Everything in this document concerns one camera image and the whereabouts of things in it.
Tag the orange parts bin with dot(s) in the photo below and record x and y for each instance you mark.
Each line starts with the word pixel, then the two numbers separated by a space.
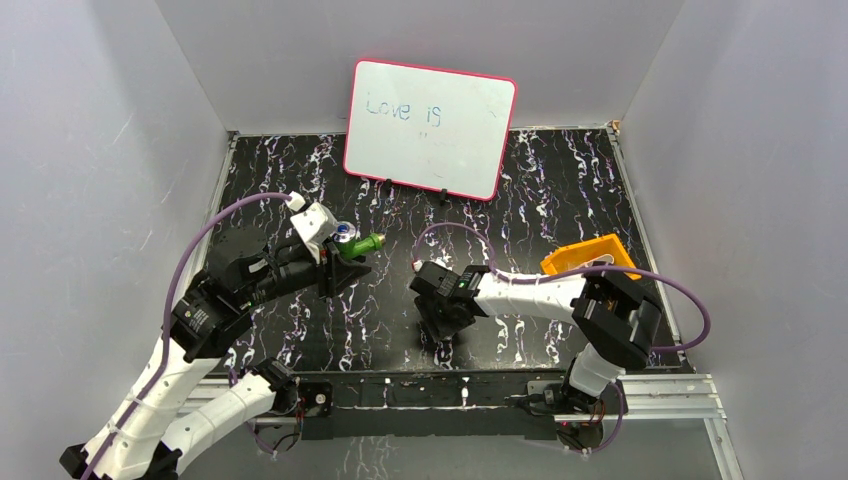
pixel 607 248

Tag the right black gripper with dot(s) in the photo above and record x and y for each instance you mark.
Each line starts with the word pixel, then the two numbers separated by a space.
pixel 437 328

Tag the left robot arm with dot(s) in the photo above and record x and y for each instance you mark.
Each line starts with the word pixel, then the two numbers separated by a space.
pixel 147 438

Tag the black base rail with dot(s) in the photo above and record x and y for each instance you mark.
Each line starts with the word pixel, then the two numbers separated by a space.
pixel 450 403

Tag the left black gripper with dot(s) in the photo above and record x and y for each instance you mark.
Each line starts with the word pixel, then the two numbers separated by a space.
pixel 334 272

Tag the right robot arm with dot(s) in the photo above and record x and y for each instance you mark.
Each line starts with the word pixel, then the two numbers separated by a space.
pixel 618 317

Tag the pink framed whiteboard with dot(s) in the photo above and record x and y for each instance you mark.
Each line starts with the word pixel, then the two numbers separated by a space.
pixel 429 128

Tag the green water faucet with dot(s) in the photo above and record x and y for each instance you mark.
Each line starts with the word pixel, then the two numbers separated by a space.
pixel 351 244

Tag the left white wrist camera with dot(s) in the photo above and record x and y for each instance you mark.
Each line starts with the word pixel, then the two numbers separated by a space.
pixel 313 226

